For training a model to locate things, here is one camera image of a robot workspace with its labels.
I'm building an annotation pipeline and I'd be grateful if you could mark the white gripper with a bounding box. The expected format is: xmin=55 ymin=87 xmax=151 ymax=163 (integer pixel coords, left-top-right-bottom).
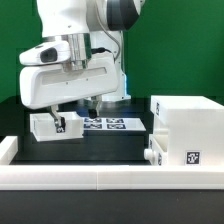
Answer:
xmin=19 ymin=41 xmax=119 ymax=133

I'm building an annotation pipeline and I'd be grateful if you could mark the white front fence rail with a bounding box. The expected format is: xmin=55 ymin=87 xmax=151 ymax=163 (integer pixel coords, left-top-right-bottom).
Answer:
xmin=0 ymin=165 xmax=224 ymax=190

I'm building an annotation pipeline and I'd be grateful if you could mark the white drawer cabinet frame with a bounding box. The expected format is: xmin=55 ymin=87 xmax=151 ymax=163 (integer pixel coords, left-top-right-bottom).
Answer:
xmin=150 ymin=95 xmax=224 ymax=166

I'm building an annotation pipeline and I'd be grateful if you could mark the white left fence rail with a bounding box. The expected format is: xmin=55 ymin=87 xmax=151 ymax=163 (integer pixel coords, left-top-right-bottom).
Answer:
xmin=0 ymin=136 xmax=18 ymax=165

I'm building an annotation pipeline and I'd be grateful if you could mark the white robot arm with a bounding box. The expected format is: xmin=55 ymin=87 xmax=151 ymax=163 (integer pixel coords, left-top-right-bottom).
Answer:
xmin=19 ymin=0 xmax=145 ymax=137

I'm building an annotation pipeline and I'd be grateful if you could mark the white front drawer box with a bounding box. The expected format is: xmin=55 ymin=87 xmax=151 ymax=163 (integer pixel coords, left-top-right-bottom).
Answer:
xmin=144 ymin=134 xmax=168 ymax=166

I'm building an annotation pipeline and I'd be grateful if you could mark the white drawer box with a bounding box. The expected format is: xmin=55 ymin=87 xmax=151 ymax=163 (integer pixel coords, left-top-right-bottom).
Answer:
xmin=144 ymin=134 xmax=168 ymax=166
xmin=30 ymin=112 xmax=84 ymax=142

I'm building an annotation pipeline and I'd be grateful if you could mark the white fence rail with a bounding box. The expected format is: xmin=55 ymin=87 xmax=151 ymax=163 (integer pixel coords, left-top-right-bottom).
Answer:
xmin=0 ymin=136 xmax=18 ymax=165
xmin=0 ymin=165 xmax=224 ymax=190

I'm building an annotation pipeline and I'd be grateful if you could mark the white marker sheet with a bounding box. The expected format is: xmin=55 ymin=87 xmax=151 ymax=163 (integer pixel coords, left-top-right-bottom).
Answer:
xmin=83 ymin=117 xmax=145 ymax=131

